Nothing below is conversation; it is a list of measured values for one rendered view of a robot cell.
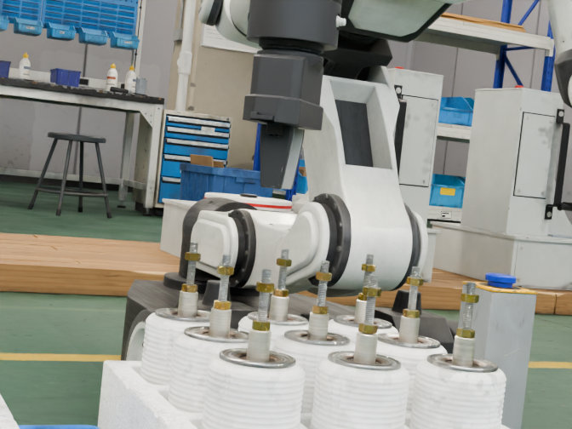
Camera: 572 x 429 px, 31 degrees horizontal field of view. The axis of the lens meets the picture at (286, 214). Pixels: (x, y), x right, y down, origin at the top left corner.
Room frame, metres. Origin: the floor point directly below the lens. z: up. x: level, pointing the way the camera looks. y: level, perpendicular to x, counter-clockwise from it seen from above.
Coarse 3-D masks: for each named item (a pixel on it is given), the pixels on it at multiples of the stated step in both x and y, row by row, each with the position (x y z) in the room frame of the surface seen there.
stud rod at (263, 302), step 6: (264, 270) 1.00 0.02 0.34; (270, 270) 1.00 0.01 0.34; (264, 276) 1.00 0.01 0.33; (270, 276) 1.00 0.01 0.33; (264, 282) 1.00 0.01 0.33; (270, 282) 1.00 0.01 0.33; (264, 294) 1.00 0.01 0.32; (264, 300) 1.00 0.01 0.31; (264, 306) 1.00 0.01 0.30; (258, 312) 1.00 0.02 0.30; (264, 312) 1.00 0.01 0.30; (258, 318) 1.00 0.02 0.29; (264, 318) 1.00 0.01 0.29
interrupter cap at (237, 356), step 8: (224, 352) 1.00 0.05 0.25; (232, 352) 1.01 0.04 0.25; (240, 352) 1.02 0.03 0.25; (272, 352) 1.03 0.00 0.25; (280, 352) 1.03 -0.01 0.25; (224, 360) 0.98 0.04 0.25; (232, 360) 0.97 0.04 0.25; (240, 360) 0.97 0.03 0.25; (248, 360) 0.98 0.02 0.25; (272, 360) 1.01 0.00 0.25; (280, 360) 1.00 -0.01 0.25; (288, 360) 1.00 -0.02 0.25; (264, 368) 0.96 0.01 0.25; (272, 368) 0.97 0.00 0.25; (280, 368) 0.97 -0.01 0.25
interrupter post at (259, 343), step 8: (256, 336) 0.99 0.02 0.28; (264, 336) 0.99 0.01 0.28; (248, 344) 1.00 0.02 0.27; (256, 344) 0.99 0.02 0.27; (264, 344) 0.99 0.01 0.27; (248, 352) 0.99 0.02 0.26; (256, 352) 0.99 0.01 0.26; (264, 352) 0.99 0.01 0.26; (256, 360) 0.99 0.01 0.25; (264, 360) 0.99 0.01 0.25
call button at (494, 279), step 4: (488, 272) 1.34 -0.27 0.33; (492, 272) 1.35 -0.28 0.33; (488, 276) 1.33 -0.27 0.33; (492, 276) 1.32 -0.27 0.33; (496, 276) 1.32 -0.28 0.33; (500, 276) 1.32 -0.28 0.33; (504, 276) 1.32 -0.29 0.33; (508, 276) 1.32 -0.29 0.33; (512, 276) 1.33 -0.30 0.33; (488, 280) 1.34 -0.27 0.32; (492, 280) 1.32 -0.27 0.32; (496, 280) 1.32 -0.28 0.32; (500, 280) 1.32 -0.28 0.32; (504, 280) 1.32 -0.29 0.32; (508, 280) 1.32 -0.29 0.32; (512, 280) 1.32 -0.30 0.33; (516, 280) 1.33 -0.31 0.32; (488, 284) 1.33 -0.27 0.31; (492, 284) 1.33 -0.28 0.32; (496, 284) 1.32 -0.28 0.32; (500, 284) 1.32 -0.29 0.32; (504, 284) 1.32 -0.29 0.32; (508, 284) 1.32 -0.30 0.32
